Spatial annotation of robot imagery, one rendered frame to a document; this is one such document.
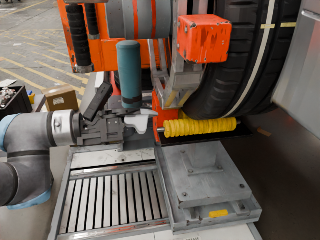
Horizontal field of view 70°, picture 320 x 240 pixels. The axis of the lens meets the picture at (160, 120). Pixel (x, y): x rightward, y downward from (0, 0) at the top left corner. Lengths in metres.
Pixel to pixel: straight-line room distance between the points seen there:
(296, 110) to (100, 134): 0.42
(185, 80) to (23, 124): 0.38
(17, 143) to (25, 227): 0.71
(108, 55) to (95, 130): 0.68
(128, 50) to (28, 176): 0.51
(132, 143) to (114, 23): 0.86
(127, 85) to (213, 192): 0.54
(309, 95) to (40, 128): 0.54
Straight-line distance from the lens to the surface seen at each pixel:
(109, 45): 1.21
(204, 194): 0.96
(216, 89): 0.53
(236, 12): 0.47
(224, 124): 0.80
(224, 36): 0.43
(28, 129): 0.61
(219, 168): 1.05
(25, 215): 1.32
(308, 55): 0.41
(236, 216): 1.02
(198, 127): 0.77
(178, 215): 0.98
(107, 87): 0.61
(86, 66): 0.59
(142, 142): 1.40
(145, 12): 0.68
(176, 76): 0.52
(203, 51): 0.42
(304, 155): 1.70
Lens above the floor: 0.95
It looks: 33 degrees down
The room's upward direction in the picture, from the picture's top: straight up
